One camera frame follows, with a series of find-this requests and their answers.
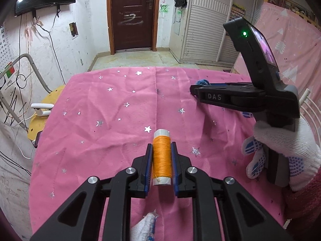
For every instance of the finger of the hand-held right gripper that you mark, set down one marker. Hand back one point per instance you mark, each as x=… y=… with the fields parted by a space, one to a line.
x=225 y=88

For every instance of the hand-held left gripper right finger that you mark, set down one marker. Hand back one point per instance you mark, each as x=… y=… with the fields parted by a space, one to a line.
x=174 y=165

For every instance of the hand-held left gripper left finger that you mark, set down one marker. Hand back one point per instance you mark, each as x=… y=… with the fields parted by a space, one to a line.
x=149 y=165

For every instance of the orange thread spool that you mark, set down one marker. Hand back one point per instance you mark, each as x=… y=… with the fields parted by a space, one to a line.
x=161 y=155

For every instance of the person's right forearm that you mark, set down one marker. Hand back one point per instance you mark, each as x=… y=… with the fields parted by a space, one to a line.
x=304 y=205

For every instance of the person's left hand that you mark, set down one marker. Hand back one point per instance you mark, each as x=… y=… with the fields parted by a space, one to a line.
x=144 y=227

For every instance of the person's right hand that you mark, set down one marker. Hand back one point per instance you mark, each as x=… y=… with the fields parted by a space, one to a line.
x=304 y=153

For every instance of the blue knitted item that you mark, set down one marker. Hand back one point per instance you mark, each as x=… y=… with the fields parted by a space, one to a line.
x=202 y=82

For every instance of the pink printed curtain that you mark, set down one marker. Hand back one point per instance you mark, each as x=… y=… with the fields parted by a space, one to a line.
x=293 y=42

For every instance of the pink star tablecloth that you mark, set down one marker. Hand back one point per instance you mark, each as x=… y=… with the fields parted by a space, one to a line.
x=100 y=120

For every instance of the white louvered wardrobe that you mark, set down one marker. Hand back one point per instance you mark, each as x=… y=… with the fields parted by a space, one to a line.
x=208 y=22

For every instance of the yellow chair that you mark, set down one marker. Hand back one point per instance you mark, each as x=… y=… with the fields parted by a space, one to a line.
x=42 y=125

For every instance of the dark brown door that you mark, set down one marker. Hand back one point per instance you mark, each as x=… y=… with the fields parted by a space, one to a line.
x=133 y=15

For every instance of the red green sticker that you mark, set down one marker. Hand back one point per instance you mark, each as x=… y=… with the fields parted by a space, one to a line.
x=7 y=69

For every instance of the eye chart poster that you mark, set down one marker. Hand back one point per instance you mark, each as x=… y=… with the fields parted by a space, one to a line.
x=3 y=42

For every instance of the colourful wall poster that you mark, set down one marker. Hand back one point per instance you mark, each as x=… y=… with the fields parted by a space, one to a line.
x=238 y=12

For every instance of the white metal frame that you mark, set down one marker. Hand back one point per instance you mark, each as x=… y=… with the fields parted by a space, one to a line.
x=32 y=65

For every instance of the small wall picture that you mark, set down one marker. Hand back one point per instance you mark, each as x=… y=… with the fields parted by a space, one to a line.
x=73 y=30

